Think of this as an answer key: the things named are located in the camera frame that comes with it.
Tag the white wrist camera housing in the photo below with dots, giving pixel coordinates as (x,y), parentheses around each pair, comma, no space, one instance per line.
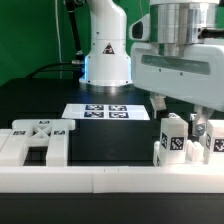
(140,30)

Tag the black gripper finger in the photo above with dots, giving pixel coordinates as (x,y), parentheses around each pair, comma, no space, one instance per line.
(199,119)
(159,106)

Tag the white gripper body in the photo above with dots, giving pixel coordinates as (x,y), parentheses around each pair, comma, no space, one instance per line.
(196,78)

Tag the white chair back part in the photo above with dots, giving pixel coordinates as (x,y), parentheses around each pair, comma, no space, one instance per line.
(24,134)

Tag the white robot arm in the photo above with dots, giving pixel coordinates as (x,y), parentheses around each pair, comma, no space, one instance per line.
(174,51)

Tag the white chair seat part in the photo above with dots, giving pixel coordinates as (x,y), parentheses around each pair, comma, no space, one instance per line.
(193,155)

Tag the white sheet with fiducial tags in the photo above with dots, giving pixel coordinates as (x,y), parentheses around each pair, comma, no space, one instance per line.
(105,111)

